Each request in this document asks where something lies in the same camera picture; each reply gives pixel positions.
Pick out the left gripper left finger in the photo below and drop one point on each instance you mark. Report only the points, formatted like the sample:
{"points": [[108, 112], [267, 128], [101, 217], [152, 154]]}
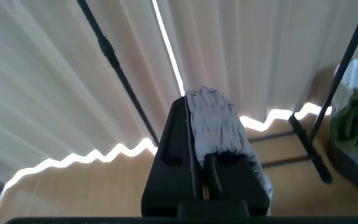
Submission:
{"points": [[169, 177]]}

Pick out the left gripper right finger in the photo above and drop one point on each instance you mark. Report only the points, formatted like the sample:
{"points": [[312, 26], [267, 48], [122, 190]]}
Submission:
{"points": [[235, 183]]}

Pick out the pale grey shorts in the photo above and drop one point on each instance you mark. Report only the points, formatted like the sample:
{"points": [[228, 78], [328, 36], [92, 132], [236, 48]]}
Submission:
{"points": [[216, 124]]}

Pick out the black clothes rack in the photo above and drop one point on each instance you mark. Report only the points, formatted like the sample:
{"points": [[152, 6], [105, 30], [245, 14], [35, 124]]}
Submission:
{"points": [[314, 155]]}

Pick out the green garment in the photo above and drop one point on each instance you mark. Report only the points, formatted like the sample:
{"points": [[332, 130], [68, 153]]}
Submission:
{"points": [[356, 124]]}

